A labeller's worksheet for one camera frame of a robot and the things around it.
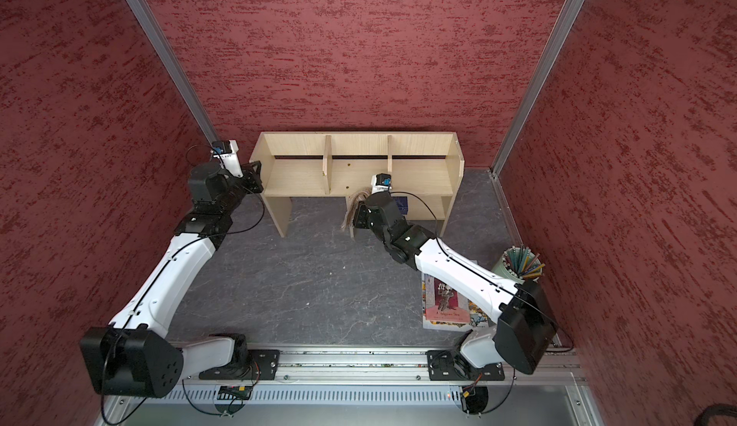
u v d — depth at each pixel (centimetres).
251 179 67
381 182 67
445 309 83
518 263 81
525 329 40
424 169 87
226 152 63
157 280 45
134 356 38
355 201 76
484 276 46
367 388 71
